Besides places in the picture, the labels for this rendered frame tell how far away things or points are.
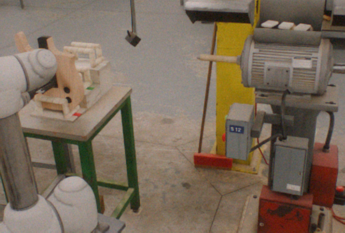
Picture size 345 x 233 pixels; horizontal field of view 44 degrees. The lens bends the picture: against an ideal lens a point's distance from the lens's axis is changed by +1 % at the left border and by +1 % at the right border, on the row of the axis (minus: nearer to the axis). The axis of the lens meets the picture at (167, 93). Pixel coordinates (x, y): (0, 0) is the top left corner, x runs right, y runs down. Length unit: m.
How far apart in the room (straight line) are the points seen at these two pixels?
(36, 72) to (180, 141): 2.45
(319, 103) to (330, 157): 0.35
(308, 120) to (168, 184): 1.51
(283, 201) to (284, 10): 0.91
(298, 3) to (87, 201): 1.25
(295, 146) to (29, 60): 1.22
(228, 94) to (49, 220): 1.83
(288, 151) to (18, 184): 1.16
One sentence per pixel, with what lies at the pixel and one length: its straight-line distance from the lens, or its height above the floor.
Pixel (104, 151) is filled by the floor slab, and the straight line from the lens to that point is 3.72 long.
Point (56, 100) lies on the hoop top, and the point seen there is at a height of 1.04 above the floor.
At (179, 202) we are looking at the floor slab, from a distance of 3.13.
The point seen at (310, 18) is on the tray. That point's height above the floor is 1.45.
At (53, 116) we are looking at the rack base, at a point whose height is 0.94.
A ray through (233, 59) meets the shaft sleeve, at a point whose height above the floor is 1.26.
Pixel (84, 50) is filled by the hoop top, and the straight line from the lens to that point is 2.47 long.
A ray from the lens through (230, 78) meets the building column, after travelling 3.11.
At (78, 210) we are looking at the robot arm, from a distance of 1.77.
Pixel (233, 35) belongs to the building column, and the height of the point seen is 1.08.
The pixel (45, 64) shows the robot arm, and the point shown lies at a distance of 1.46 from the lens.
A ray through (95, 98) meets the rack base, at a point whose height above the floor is 0.95.
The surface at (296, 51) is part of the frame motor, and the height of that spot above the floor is 1.34.
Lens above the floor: 2.02
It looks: 26 degrees down
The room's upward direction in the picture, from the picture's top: 3 degrees counter-clockwise
